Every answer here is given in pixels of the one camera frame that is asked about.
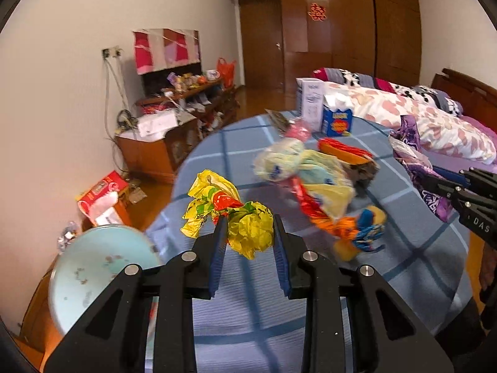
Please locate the clear yellowish plastic bag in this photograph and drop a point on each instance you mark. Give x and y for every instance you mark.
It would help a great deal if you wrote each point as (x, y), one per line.
(330, 190)

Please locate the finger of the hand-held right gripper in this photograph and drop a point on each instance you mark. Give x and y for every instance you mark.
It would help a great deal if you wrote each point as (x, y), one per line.
(450, 176)
(446, 192)

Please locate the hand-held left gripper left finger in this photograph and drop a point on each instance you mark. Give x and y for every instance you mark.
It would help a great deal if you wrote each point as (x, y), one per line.
(218, 248)

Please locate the purple bed sheet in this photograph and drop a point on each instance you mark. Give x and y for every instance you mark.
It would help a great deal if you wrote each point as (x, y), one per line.
(481, 124)

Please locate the wooden television cabinet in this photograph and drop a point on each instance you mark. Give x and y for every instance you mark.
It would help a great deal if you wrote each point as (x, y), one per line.
(155, 155)

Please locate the pile of small trinkets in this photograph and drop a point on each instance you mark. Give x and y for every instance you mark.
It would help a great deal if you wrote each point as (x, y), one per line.
(69, 237)

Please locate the wooden headboard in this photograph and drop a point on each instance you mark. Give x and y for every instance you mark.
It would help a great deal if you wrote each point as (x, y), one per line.
(466, 89)

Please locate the blue yellow snack wrapper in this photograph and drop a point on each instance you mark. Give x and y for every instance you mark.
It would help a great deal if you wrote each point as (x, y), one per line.
(367, 229)

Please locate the blue plaid tablecloth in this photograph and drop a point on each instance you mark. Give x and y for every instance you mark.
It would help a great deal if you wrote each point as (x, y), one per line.
(248, 311)

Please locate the light blue bin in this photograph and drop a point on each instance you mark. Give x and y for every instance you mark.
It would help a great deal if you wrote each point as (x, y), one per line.
(97, 268)

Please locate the purple snack bag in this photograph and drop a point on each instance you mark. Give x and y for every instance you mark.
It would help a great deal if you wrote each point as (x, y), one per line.
(419, 171)

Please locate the wall socket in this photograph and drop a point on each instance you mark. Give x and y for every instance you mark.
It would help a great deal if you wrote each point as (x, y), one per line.
(111, 52)

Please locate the black television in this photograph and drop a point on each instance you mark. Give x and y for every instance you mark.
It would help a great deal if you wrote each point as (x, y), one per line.
(155, 81)

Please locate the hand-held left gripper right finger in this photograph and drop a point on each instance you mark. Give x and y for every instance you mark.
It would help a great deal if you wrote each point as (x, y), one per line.
(280, 256)

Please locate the blue carton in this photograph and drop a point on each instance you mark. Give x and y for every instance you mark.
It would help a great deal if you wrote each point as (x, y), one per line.
(337, 121)

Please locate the brown paper packet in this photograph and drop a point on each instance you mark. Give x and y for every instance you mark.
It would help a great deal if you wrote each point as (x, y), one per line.
(136, 192)

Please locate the red orange plastic bag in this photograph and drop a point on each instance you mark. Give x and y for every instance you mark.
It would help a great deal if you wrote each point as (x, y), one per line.
(322, 217)

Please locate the red pink cover cloth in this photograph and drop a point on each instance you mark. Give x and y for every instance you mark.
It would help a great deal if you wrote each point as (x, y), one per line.
(167, 48)

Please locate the tall white box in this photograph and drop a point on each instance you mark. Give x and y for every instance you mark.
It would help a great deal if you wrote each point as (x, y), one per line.
(310, 103)

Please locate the red cardboard box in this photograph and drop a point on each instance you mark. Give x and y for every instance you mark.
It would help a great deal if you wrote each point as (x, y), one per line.
(112, 186)

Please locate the red knot decoration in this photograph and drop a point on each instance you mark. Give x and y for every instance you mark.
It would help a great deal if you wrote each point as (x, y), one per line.
(316, 12)

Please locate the flat white box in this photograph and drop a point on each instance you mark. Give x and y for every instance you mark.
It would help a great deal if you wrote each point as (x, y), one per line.
(157, 124)

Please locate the pink plastic bag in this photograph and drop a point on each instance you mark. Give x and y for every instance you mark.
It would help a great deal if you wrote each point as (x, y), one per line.
(297, 130)

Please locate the pale green plastic bag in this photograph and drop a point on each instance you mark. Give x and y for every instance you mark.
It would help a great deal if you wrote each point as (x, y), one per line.
(279, 159)

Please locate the red net bag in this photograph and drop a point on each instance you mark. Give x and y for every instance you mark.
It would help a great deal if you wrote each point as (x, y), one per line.
(341, 150)

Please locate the yellow plastic bag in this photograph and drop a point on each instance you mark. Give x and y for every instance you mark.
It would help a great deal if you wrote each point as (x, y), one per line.
(248, 229)

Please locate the wooden wardrobe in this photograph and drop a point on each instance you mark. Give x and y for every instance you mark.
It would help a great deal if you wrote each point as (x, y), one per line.
(349, 46)

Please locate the black gold packet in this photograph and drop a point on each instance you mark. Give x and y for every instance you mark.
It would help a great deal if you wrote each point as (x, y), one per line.
(277, 118)

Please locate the pink petal quilt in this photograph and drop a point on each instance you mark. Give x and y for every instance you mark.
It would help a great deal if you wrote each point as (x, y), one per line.
(427, 124)

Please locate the wooden room door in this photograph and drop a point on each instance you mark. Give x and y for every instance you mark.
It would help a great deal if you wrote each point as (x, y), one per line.
(260, 46)

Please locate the black white pink quilt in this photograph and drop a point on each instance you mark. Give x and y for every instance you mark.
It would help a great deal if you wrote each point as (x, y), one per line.
(372, 81)

